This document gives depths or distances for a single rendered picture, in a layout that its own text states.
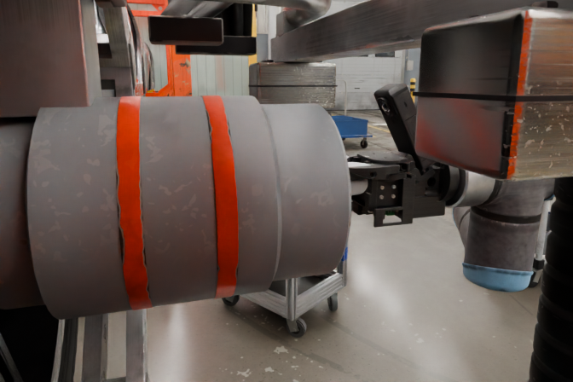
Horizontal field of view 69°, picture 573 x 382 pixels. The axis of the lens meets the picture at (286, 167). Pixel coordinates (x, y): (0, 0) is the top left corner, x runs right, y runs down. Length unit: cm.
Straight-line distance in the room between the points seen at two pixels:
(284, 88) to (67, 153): 27
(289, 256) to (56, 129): 15
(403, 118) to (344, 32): 23
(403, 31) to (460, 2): 4
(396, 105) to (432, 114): 36
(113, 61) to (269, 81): 18
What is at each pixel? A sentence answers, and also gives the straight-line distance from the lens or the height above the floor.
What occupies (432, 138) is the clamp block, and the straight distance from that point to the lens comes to 16.
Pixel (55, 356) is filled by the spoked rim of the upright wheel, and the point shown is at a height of 65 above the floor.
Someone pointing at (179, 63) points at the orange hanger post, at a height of 109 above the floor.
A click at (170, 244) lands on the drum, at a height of 84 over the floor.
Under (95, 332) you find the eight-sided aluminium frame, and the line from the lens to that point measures 51.
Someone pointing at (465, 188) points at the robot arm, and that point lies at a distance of 56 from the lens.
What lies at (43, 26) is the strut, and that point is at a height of 96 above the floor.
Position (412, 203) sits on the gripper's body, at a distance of 53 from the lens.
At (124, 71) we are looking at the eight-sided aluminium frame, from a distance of 52.
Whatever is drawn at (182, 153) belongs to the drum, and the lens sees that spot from 24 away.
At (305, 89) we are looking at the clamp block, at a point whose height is 92.
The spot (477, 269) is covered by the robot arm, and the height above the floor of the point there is 67.
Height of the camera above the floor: 93
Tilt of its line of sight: 12 degrees down
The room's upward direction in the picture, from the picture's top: straight up
